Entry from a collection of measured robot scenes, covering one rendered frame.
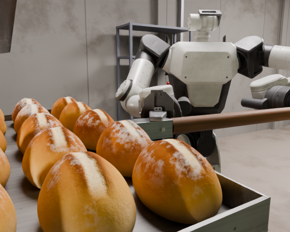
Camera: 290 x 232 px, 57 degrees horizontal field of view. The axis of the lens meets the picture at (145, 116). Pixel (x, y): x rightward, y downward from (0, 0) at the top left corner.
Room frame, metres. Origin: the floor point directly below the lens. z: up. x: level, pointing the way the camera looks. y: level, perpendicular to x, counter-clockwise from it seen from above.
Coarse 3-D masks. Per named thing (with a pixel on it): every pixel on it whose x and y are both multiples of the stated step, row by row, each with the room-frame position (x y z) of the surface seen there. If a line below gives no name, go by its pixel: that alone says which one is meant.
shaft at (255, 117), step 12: (276, 108) 0.61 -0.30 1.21; (288, 108) 0.62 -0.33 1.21; (180, 120) 0.47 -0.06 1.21; (192, 120) 0.48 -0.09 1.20; (204, 120) 0.49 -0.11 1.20; (216, 120) 0.50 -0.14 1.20; (228, 120) 0.52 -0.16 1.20; (240, 120) 0.53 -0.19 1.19; (252, 120) 0.55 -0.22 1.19; (264, 120) 0.57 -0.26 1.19; (276, 120) 0.59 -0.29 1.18; (180, 132) 0.47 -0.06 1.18
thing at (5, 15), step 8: (0, 0) 0.39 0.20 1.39; (8, 0) 0.40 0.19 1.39; (16, 0) 0.41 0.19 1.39; (0, 8) 0.44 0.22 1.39; (8, 8) 0.45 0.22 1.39; (0, 16) 0.50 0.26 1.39; (8, 16) 0.51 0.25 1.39; (0, 24) 0.59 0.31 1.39; (8, 24) 0.61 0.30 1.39; (0, 32) 0.71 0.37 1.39; (8, 32) 0.74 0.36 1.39; (0, 40) 0.90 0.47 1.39; (8, 40) 0.94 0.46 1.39; (0, 48) 1.25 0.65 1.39; (8, 48) 1.33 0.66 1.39
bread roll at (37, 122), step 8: (32, 120) 0.34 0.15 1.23; (40, 120) 0.34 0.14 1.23; (48, 120) 0.35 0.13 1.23; (56, 120) 0.36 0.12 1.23; (24, 128) 0.34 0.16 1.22; (32, 128) 0.33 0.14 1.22; (40, 128) 0.33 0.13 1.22; (24, 136) 0.33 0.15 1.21; (32, 136) 0.32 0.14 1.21; (24, 144) 0.33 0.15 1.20; (24, 152) 0.33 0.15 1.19
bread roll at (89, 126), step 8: (88, 112) 0.39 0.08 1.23; (96, 112) 0.39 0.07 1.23; (104, 112) 0.39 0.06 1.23; (80, 120) 0.39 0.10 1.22; (88, 120) 0.38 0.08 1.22; (96, 120) 0.37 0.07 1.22; (104, 120) 0.37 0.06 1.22; (112, 120) 0.39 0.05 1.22; (80, 128) 0.38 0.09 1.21; (88, 128) 0.37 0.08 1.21; (96, 128) 0.36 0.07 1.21; (104, 128) 0.36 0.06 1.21; (80, 136) 0.37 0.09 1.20; (88, 136) 0.36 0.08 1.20; (96, 136) 0.36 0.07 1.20; (88, 144) 0.36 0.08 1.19; (96, 144) 0.36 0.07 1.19
